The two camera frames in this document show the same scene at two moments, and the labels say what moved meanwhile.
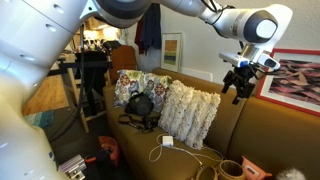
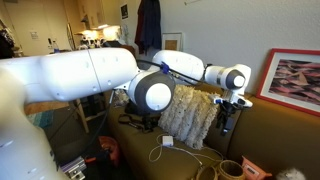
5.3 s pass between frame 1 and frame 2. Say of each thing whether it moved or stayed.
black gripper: moved
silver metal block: stayed
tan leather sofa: stayed
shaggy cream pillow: stayed
